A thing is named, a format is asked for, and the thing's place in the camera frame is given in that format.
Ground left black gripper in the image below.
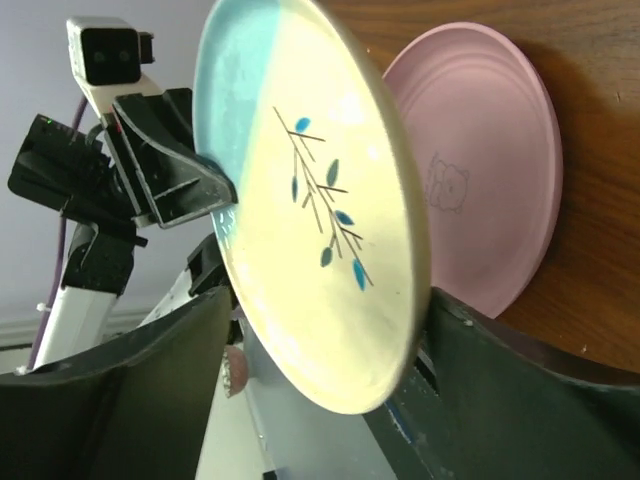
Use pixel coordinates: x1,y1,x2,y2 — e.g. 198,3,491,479
8,87,237,245

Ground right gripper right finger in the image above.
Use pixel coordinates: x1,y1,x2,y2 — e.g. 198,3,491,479
366,290,639,479

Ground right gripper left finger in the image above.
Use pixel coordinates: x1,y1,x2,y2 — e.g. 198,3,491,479
1,287,231,479

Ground blue cream leaf plate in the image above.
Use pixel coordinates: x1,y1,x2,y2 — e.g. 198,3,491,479
193,1,431,414

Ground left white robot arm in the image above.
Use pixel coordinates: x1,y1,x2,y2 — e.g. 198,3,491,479
8,88,237,369

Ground pink plastic plate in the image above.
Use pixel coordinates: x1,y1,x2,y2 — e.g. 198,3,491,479
384,22,563,318

